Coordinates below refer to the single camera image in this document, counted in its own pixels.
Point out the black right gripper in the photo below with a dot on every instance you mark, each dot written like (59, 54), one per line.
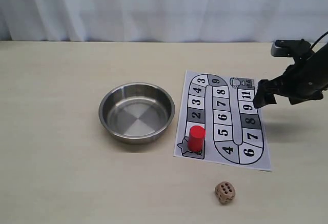
(306, 81)

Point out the red cylinder game piece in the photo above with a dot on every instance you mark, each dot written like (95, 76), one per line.
(196, 138)

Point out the wooden die black pips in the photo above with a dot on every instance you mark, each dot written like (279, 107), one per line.
(225, 192)

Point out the printed number game board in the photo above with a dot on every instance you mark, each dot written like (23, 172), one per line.
(235, 132)

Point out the stainless steel round bowl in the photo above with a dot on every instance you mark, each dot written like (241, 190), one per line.
(136, 113)

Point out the white curtain backdrop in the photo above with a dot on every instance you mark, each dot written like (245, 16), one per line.
(162, 20)

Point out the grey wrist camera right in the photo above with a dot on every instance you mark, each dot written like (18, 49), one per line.
(290, 48)

